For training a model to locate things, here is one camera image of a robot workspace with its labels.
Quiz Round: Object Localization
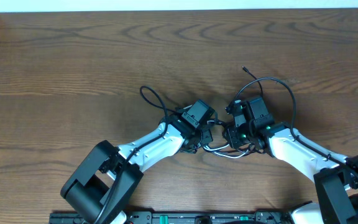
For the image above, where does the white USB cable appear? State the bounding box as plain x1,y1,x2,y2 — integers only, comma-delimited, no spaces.
202,119,251,159

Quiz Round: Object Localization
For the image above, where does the black micro USB cable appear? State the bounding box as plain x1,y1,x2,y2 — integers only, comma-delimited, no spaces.
241,65,264,99

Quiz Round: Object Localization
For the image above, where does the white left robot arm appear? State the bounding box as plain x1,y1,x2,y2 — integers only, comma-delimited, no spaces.
60,100,215,223

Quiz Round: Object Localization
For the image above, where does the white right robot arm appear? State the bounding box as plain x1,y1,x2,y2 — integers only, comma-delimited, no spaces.
223,97,358,223

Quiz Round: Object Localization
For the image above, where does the black mounting rail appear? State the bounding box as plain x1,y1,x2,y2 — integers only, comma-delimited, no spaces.
48,211,291,224

